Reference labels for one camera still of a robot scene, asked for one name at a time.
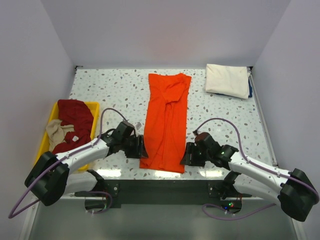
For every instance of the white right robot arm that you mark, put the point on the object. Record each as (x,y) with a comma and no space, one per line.
(292,190)

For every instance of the folded cream t-shirt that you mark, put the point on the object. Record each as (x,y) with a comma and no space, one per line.
(227,80)

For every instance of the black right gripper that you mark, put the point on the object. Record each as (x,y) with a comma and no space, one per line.
(194,161)

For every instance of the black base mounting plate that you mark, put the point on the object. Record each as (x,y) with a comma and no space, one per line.
(116,193)

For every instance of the beige t-shirt in bin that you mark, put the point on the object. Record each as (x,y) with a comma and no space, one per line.
(57,132)

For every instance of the orange t-shirt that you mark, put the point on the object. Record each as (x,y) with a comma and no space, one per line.
(166,122)

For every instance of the folded blue t-shirt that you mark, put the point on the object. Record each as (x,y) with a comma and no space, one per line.
(250,88)

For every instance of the dark red t-shirt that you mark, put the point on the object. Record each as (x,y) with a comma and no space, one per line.
(76,113)

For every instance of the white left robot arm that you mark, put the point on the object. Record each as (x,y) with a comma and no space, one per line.
(54,175)

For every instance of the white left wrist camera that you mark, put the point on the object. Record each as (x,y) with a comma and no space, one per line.
(138,125)

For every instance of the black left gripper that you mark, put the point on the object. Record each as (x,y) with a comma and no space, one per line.
(139,150)

